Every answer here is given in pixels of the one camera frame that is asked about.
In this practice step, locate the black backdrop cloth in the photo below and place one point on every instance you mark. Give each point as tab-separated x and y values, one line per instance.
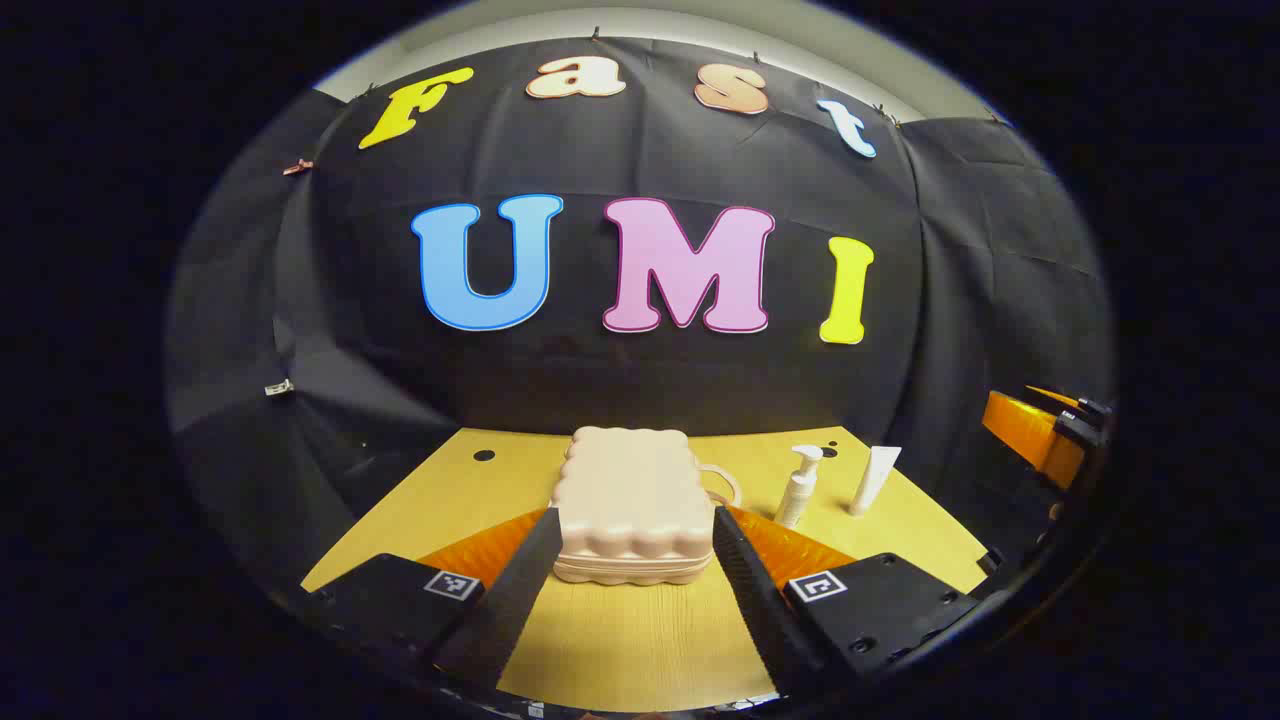
640	380

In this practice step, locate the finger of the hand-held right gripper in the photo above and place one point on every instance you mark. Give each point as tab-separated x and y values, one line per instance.
1090	407
1030	435

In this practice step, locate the white pump bottle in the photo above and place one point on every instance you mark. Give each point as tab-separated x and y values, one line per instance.
798	495

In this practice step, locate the white cloth clip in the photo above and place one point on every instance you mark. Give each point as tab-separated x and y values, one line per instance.
278	387

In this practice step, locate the red cloth clip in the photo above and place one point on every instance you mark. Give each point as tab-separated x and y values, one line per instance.
297	166

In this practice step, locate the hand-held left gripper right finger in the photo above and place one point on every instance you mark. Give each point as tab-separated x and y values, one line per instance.
748	590

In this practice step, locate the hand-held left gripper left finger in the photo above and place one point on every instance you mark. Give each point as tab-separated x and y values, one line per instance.
520	585

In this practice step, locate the white squeeze tube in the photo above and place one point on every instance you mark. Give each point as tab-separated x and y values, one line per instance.
873	480

